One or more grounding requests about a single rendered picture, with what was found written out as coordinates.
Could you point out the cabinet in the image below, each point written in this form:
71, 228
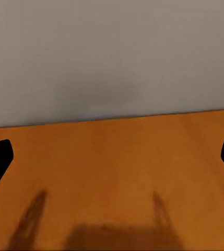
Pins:
136, 184

